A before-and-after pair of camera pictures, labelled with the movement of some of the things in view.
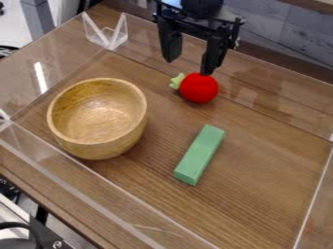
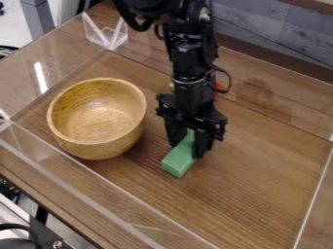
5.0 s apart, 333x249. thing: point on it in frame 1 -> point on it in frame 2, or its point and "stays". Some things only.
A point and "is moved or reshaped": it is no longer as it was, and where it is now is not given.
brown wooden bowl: [96, 117] stays
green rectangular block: [199, 156] is moved or reshaped
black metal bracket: [43, 237] stays
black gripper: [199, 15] -> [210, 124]
